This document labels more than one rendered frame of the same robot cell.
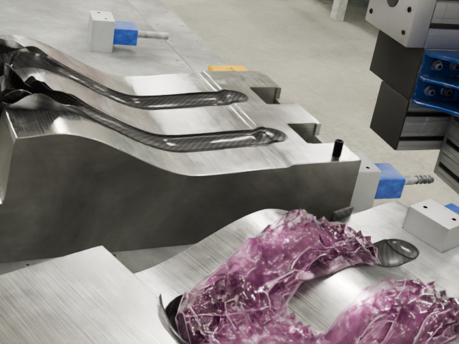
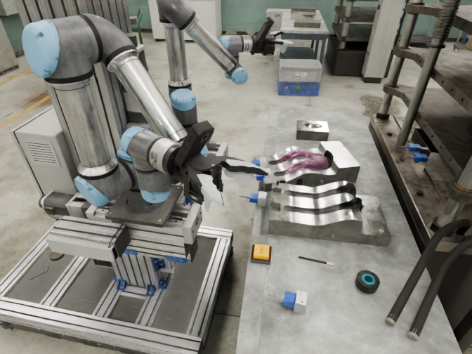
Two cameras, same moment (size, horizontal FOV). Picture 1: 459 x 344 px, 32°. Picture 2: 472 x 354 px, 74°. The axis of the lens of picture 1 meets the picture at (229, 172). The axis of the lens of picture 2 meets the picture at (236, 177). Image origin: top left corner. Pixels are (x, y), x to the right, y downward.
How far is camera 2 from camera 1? 201 cm
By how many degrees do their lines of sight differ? 108
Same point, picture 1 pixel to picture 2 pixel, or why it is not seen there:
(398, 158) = not seen: outside the picture
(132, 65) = (290, 285)
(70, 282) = (345, 164)
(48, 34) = (322, 325)
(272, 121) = (284, 197)
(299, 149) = (284, 187)
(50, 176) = not seen: hidden behind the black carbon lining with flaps
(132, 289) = (336, 161)
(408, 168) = not seen: outside the picture
